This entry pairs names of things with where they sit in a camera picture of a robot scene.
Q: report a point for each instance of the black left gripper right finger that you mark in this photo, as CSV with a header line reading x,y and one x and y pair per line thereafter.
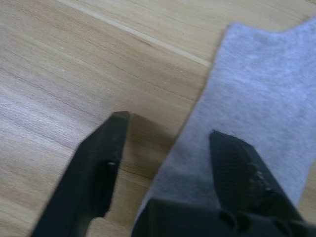
x,y
243,177

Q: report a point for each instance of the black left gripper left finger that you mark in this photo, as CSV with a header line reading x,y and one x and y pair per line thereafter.
x,y
85,177

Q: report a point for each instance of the light grey sock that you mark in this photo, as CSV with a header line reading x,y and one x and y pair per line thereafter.
x,y
251,98

